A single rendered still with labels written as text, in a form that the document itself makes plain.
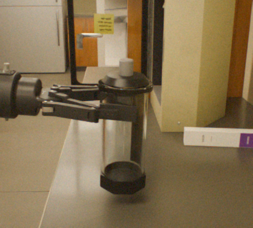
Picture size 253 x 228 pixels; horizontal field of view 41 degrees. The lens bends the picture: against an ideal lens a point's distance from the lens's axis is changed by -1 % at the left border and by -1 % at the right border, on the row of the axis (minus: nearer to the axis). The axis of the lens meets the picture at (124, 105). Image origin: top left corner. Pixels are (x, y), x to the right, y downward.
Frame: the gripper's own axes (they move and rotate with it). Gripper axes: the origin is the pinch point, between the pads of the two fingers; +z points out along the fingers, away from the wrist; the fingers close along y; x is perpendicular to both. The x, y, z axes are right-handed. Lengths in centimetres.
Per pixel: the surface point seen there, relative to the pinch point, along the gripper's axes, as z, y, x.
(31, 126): -74, 277, 124
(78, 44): -14, 68, -1
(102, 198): -2.2, -1.0, 21.4
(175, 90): 18.1, 35.1, 5.5
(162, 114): 15.3, 35.2, 13.7
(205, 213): 18.6, -7.4, 19.2
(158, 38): 15, 64, -6
